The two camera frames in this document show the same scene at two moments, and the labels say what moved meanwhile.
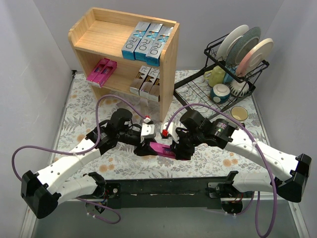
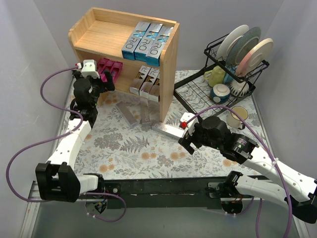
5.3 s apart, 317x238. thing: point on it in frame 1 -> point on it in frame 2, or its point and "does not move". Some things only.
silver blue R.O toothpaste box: x=146 y=41 does not move
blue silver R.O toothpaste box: x=153 y=56 does not move
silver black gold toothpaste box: x=147 y=85 does not move
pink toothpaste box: x=106 y=73 does not move
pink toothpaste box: x=163 y=150 -> x=116 y=70
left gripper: x=141 y=145 -> x=99 y=84
